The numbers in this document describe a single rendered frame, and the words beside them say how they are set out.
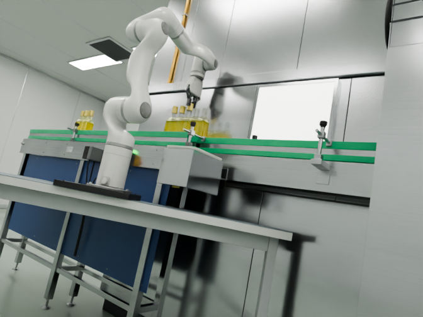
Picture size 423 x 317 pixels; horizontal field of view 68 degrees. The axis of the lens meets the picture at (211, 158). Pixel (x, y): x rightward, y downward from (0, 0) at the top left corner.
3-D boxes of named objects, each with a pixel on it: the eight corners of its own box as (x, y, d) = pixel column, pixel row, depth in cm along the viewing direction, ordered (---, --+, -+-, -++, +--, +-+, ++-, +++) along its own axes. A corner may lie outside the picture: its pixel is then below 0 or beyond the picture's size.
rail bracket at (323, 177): (330, 185, 122) (337, 130, 126) (316, 177, 109) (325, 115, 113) (317, 184, 125) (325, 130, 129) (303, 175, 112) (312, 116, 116)
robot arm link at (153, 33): (126, 126, 149) (153, 127, 141) (107, 117, 139) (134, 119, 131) (150, 29, 156) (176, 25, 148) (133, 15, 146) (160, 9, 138)
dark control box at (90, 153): (100, 163, 193) (103, 150, 194) (89, 160, 187) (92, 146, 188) (92, 161, 198) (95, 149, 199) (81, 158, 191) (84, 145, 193)
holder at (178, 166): (223, 197, 147) (230, 165, 149) (186, 187, 125) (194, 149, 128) (195, 192, 157) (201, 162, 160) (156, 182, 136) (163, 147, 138)
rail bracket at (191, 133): (203, 152, 163) (208, 129, 165) (182, 143, 150) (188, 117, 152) (199, 151, 165) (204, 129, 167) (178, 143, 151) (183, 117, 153)
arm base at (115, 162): (123, 192, 127) (133, 148, 130) (78, 183, 128) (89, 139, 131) (136, 194, 146) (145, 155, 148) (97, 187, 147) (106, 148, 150)
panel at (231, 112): (330, 149, 145) (340, 80, 150) (328, 147, 143) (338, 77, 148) (184, 143, 199) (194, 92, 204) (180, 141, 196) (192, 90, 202)
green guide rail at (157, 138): (186, 147, 159) (189, 132, 160) (185, 146, 158) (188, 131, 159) (28, 138, 264) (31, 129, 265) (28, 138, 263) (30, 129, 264)
